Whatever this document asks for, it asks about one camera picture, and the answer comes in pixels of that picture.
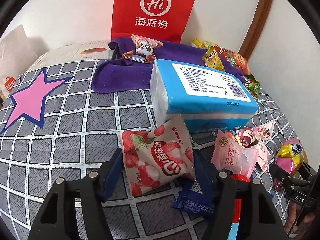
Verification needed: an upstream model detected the pink yellow sweet potato snack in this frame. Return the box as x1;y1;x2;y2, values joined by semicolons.
276;138;305;175

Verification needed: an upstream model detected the dark blue snack packet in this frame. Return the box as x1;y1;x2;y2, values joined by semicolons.
172;182;214;215

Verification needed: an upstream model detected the strawberry bear snack packet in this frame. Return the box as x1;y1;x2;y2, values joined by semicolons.
228;119;275;173

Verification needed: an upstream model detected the pink peach flavour packet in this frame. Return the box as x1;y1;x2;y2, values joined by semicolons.
210;131;259;178

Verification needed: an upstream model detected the green snack packet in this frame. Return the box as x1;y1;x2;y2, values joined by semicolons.
244;75;260;100

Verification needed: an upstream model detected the white strawberry candy packet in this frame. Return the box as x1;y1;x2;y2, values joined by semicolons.
121;115;196;196

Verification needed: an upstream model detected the right hand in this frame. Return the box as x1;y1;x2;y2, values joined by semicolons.
285;199;318;235

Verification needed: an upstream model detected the red snack packet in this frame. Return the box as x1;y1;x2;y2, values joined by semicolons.
231;174;250;224

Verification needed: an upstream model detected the grey checkered bed sheet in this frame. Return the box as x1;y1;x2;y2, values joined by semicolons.
0;59;301;240

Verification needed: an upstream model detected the pink star sticker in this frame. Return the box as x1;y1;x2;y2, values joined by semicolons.
1;67;72;133

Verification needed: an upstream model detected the blue tissue pack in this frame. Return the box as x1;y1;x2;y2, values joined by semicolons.
150;59;259;133

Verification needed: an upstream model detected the orange red chips bag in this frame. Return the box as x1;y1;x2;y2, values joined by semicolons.
215;47;251;75

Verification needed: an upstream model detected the small yellow snack packet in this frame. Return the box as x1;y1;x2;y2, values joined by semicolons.
202;46;225;72

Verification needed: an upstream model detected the purple cloth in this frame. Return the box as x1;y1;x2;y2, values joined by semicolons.
90;37;247;94

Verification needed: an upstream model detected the white Miniso bag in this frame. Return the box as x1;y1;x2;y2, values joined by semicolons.
0;25;37;101

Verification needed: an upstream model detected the yellow chips bag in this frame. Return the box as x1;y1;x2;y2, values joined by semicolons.
191;38;218;50

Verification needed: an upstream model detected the fruit print pillow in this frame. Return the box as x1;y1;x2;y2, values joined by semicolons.
27;40;113;72

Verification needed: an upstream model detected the panda snack packet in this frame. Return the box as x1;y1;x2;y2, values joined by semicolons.
121;34;163;64

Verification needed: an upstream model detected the red Haidilao paper bag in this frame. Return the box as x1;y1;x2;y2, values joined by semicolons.
111;0;195;43

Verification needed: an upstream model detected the brown wooden door frame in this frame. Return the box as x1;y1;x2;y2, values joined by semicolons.
239;0;273;60

